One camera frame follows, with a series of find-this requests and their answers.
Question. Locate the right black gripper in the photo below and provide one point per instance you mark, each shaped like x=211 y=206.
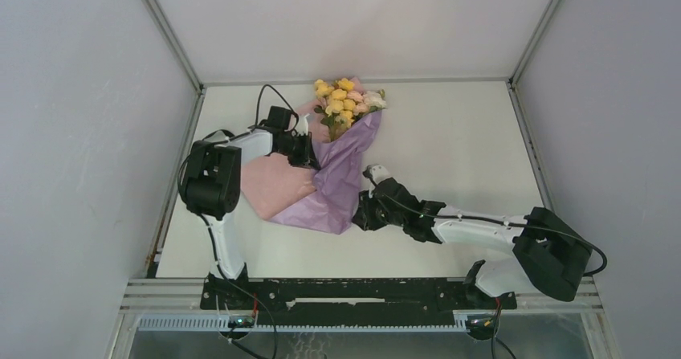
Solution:
x=364 y=217

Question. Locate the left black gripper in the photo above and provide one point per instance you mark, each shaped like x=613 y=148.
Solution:
x=307 y=158

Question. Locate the yellow fake flower stem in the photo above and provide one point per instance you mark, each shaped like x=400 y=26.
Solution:
x=335 y=105

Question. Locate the pink wrapping paper sheet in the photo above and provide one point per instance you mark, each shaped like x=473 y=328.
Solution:
x=324 y=200

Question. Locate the pink fake flower stem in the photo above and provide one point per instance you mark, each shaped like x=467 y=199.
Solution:
x=359 y=101

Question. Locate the white fake flower stem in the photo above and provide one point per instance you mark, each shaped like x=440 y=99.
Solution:
x=374 y=101

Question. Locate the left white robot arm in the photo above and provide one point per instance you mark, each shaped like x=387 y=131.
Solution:
x=209 y=179

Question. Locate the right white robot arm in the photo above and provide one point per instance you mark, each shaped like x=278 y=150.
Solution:
x=542 y=251

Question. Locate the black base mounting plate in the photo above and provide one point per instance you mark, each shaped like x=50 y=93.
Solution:
x=353 y=301

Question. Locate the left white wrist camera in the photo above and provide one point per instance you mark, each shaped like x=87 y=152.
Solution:
x=302 y=126

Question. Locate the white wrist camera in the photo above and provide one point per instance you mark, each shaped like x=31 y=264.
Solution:
x=376 y=174
x=302 y=126

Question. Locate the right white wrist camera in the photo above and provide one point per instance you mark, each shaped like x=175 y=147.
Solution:
x=376 y=174

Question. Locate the white cable duct strip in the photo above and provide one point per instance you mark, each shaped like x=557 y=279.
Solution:
x=208 y=323

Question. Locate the aluminium frame rail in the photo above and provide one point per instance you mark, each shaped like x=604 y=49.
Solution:
x=163 y=24

